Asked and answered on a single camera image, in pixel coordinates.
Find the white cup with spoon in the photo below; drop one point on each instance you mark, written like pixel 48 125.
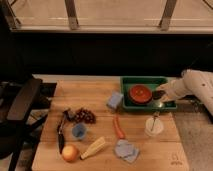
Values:
pixel 154 125

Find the red bowl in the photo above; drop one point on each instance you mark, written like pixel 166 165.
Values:
pixel 140 94

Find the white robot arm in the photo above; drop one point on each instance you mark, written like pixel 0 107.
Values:
pixel 193 82

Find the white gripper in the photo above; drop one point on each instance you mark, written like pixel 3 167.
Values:
pixel 173 90

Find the red yellow apple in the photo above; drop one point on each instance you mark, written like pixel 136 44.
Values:
pixel 70 153

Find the black eraser block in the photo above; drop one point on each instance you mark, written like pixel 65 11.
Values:
pixel 157 94

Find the yellow corn cob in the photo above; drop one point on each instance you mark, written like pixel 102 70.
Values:
pixel 94 148

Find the black handled tool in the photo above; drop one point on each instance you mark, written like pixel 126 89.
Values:
pixel 61 139

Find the black office chair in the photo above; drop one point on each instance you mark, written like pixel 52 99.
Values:
pixel 15 131

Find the dark grape bunch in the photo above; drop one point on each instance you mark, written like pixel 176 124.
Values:
pixel 84 115

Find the orange carrot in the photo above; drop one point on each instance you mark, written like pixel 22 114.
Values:
pixel 120 134

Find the crumpled blue cloth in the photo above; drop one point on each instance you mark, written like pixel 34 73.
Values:
pixel 126 151

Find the small grey clip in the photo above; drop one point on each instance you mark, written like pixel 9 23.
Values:
pixel 69 114

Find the small blue cup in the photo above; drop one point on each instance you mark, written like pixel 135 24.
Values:
pixel 79 131

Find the green plastic tray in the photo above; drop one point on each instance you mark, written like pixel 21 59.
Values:
pixel 152 82

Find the blue sponge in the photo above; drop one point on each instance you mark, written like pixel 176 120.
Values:
pixel 115 100

